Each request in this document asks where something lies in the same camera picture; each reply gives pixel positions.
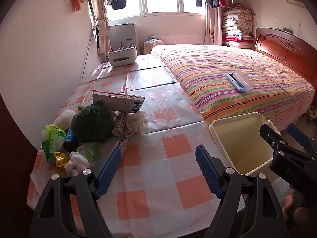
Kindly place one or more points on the cream plastic bin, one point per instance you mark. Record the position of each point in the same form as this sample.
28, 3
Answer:
237, 138

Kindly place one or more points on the stack of folded quilts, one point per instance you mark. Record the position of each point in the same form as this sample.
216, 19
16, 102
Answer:
237, 22

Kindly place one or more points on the orange checked tablecloth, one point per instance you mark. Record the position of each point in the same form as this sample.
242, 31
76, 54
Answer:
173, 104

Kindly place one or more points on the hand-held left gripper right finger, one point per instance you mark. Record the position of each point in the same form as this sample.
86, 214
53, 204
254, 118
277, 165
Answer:
208, 171

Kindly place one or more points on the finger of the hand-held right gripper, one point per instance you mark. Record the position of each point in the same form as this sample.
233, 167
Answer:
272, 137
297, 133

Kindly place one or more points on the blue white case on bed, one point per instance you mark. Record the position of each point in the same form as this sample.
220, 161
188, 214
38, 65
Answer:
239, 81

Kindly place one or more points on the wide beige curtain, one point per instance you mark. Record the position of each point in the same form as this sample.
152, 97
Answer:
97, 2

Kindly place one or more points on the white tissue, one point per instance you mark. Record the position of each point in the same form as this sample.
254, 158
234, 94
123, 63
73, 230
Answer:
79, 161

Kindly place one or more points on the wooden bed headboard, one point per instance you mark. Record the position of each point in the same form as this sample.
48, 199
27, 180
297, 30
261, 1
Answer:
279, 47

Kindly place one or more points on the white lace cloth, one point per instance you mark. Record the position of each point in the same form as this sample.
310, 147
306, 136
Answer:
137, 122

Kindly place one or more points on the striped bed blanket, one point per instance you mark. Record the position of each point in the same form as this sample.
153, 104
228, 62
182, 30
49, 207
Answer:
210, 91

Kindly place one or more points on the white cardboard box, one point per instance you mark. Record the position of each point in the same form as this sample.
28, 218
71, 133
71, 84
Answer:
116, 101

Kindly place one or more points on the white desk organizer box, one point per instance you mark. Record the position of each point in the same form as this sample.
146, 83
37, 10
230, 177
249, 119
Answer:
122, 57

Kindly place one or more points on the white fluffy roller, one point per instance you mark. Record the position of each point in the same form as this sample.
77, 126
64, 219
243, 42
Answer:
64, 119

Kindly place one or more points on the patterned plastic wrapper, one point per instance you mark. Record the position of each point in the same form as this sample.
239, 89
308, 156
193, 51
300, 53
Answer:
123, 141

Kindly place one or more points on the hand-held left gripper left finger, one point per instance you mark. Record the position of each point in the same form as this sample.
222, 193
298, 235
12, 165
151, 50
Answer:
109, 171

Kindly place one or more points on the cream drink bottle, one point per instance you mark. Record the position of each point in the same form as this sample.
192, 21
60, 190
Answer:
120, 124

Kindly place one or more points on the narrow beige curtain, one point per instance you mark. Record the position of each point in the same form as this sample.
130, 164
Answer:
213, 27

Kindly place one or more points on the dotted cloth covered stool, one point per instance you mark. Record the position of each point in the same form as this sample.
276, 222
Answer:
153, 45

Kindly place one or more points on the yellow wrapper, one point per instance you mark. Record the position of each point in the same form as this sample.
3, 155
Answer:
59, 160

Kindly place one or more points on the green plastic bag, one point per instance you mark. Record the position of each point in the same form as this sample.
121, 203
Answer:
52, 138

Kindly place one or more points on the grey standing appliance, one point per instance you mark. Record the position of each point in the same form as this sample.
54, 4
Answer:
123, 34

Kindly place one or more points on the broccoli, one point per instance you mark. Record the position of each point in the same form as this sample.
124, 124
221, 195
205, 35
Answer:
91, 124

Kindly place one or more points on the person's right hand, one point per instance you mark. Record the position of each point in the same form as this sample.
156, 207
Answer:
288, 203

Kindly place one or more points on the brown bottle blue label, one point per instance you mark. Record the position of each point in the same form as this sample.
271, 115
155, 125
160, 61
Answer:
70, 138

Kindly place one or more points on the pale green packet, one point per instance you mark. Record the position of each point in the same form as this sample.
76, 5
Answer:
89, 150

